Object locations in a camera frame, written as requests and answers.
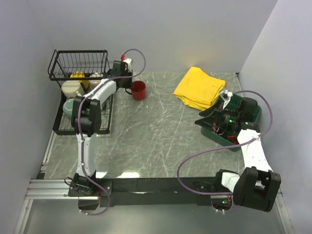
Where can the yellow folded cloth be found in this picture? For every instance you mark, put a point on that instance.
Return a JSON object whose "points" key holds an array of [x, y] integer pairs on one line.
{"points": [[198, 90]]}

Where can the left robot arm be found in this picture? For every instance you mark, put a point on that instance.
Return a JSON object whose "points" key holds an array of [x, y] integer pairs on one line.
{"points": [[86, 119]]}

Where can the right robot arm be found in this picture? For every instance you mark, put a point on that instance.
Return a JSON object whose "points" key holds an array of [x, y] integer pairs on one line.
{"points": [[258, 185]]}

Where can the pink mug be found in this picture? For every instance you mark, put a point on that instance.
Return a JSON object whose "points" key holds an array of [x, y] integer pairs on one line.
{"points": [[94, 80]]}

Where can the floral mug green inside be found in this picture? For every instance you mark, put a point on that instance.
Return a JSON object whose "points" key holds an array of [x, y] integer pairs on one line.
{"points": [[72, 88]]}

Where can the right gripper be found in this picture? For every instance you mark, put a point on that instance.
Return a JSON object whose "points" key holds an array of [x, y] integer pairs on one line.
{"points": [[207, 122]]}

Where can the red mug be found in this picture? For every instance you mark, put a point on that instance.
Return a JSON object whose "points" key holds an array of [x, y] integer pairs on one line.
{"points": [[138, 90]]}

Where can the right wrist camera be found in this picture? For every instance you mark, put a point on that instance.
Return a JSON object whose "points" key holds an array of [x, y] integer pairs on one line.
{"points": [[226, 96]]}

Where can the speckled teal mug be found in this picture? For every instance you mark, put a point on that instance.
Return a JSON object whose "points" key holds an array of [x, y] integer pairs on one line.
{"points": [[68, 108]]}

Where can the yellow enamel mug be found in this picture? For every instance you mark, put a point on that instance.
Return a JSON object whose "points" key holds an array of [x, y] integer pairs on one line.
{"points": [[78, 74]]}

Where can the aluminium rail frame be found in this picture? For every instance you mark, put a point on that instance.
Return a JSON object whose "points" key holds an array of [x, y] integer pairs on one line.
{"points": [[41, 188]]}

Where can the black wire dish rack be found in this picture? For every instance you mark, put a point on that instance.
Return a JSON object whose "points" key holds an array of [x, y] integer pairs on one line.
{"points": [[62, 64]]}

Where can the green compartment organizer box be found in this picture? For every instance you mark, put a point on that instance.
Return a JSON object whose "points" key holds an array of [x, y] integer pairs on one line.
{"points": [[251, 111]]}

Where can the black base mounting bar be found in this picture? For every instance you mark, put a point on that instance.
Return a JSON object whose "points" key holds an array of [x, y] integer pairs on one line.
{"points": [[134, 191]]}

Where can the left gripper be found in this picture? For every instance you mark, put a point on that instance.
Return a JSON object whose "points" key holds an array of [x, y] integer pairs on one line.
{"points": [[130, 85]]}

